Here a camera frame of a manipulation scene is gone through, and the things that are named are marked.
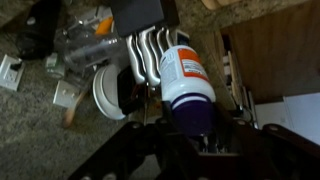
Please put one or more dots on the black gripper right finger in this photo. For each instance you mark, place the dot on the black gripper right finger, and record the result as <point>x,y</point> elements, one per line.
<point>225,126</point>

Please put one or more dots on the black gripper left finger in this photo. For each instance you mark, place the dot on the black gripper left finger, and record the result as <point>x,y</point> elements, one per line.
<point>166,133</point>

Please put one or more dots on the white bottle orange label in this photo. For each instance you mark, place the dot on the white bottle orange label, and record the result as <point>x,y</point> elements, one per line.
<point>186,83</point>

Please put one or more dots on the small white green bottle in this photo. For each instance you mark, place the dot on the small white green bottle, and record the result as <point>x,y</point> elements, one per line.
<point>55,66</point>

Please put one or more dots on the white paper sheet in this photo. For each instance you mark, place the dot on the white paper sheet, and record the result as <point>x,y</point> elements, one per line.
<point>293,116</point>

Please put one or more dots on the white stacked dishes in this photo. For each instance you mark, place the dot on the white stacked dishes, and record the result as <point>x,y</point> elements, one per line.
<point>105,91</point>

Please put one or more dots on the chrome ribbed metal part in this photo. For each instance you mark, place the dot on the chrome ribbed metal part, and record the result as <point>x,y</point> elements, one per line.
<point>146,56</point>

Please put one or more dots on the wooden spoon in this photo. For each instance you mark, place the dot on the wooden spoon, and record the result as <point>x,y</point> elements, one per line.
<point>71,113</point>

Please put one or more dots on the clear plastic container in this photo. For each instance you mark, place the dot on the clear plastic container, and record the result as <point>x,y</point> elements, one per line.
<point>86,53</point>

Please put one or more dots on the black bag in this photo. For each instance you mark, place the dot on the black bag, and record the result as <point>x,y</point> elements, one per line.
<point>38,30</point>

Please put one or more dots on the white light switch plate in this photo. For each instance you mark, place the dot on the white light switch plate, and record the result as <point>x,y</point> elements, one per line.
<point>65,95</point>

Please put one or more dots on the white wall outlet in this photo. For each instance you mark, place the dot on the white wall outlet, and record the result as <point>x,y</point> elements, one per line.
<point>10,73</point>

